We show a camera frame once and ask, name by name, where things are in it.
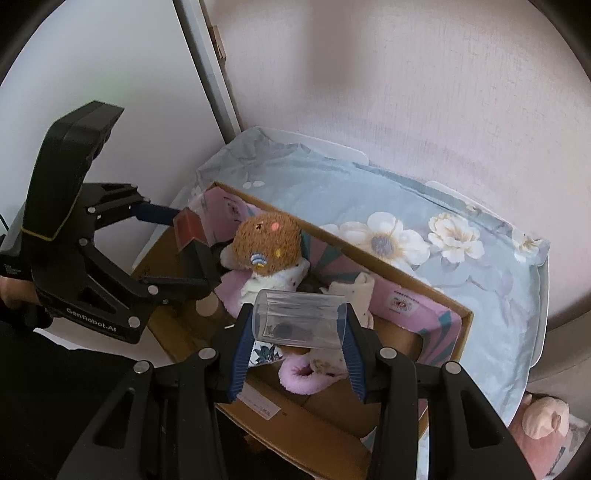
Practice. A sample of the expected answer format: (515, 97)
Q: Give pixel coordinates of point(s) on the red black lipstick tube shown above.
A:
(193, 249)

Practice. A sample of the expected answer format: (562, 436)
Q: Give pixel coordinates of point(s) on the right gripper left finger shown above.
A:
(160, 422)

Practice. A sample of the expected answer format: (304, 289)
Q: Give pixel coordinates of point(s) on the person left hand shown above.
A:
(15, 291)

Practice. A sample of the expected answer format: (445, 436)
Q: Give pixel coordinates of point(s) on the clear plastic cup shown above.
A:
(298, 319)

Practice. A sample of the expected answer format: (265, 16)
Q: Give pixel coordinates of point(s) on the floral light blue tablecloth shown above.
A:
(453, 245)

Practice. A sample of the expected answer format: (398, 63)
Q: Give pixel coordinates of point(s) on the cream sock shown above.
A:
(358, 294)

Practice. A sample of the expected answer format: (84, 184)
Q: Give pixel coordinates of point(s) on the pink plush toy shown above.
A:
(547, 433)

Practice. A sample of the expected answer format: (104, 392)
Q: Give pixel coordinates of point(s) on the white door frame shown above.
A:
(199, 41)

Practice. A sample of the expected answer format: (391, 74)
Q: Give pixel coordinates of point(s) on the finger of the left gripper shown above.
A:
(175, 290)
(154, 214)

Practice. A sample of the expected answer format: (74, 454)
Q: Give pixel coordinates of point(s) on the round beige cap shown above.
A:
(208, 305)

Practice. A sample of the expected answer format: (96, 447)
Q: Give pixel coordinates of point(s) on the cardboard box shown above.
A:
(298, 401)

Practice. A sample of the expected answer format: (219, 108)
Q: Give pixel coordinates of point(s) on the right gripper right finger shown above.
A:
(467, 438)

